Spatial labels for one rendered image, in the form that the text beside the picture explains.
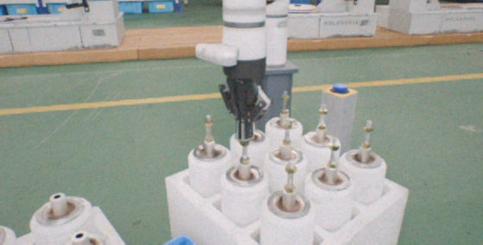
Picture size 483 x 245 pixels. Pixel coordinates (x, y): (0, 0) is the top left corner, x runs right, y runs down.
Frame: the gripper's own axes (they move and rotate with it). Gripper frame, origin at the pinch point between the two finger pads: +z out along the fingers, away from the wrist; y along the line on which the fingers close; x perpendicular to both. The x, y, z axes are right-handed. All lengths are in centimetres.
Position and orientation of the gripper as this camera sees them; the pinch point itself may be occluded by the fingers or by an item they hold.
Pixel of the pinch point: (244, 129)
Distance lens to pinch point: 65.0
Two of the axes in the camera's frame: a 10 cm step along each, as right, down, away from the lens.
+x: -7.6, 2.5, -5.9
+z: 0.0, 9.2, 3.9
